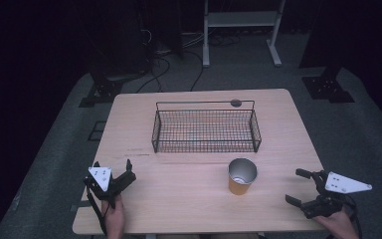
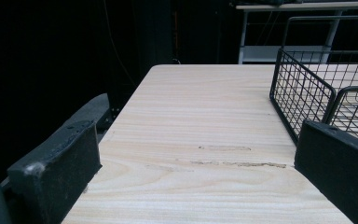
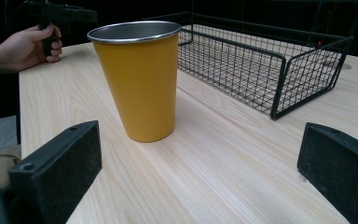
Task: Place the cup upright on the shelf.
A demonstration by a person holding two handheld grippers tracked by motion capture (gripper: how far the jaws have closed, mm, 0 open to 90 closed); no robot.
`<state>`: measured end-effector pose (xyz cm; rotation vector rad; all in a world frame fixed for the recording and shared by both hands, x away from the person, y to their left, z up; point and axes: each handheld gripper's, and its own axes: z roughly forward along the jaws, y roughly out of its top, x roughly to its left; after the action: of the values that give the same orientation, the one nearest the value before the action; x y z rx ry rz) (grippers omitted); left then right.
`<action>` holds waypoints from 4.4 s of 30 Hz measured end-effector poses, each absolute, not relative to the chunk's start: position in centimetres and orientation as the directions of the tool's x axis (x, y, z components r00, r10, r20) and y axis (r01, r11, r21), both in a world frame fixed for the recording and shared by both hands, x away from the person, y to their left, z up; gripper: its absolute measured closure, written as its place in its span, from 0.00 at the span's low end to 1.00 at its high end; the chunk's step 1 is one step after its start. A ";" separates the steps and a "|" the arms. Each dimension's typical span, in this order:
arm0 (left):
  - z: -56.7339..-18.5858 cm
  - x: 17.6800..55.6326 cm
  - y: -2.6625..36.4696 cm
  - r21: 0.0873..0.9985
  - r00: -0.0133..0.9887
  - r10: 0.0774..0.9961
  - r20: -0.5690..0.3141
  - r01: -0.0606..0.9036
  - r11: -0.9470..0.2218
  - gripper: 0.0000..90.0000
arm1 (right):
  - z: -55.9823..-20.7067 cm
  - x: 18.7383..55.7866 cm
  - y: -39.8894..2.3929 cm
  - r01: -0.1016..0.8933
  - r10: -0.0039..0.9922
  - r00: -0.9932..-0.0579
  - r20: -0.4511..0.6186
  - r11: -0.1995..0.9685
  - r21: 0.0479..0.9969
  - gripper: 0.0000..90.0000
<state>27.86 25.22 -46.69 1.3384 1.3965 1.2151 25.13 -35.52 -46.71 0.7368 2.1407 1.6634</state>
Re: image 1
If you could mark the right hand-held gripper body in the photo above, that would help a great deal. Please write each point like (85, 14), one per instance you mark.
(335, 194)

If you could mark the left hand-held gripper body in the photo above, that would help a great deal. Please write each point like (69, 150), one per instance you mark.
(103, 177)

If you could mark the orange paper cup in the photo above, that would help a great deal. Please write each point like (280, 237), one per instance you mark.
(242, 177)

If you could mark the person's right hand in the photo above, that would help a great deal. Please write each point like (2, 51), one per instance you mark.
(339, 225)

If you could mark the person's left hand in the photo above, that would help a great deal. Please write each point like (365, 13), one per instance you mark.
(113, 217)

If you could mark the black stand base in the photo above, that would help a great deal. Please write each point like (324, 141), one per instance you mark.
(328, 87)
(101, 91)

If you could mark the dark round tag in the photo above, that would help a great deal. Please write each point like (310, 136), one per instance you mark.
(235, 103)

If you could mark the dark cabinet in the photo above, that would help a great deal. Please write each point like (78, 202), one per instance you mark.
(119, 36)

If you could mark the white metal stand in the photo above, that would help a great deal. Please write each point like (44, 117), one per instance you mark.
(242, 19)

